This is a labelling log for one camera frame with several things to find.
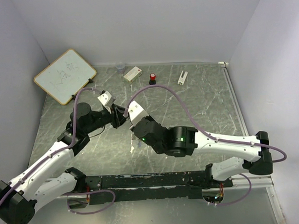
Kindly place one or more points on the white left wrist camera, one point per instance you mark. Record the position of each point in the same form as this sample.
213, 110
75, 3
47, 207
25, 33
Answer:
106, 99

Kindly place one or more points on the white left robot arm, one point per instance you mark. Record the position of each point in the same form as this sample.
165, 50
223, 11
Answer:
24, 195

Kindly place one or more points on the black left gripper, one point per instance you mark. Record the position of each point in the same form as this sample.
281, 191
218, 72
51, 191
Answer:
118, 120

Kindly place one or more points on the white stapler remover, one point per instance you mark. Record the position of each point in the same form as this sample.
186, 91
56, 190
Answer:
182, 77

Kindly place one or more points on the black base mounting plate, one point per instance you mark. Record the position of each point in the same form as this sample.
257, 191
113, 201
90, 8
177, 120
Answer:
140, 187

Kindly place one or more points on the red and black stamp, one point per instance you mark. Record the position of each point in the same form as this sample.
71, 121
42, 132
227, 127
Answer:
152, 79

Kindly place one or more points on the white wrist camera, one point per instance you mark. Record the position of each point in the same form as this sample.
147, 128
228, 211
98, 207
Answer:
106, 99
136, 113

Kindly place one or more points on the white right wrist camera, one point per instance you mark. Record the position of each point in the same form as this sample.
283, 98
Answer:
136, 113

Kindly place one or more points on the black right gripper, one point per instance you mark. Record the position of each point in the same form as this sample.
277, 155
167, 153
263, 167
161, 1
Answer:
149, 118

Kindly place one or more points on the aluminium frame rail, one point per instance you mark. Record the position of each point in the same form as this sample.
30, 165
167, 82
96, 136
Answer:
224, 67

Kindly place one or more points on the white staples box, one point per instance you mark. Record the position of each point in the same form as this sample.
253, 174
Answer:
132, 75

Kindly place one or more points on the clear cup of paper clips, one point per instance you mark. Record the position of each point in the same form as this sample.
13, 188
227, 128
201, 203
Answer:
120, 66

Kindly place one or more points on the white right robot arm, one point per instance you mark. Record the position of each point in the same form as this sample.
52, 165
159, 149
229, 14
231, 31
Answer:
245, 153

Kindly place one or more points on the small whiteboard with wooden frame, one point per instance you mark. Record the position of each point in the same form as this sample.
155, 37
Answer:
64, 77

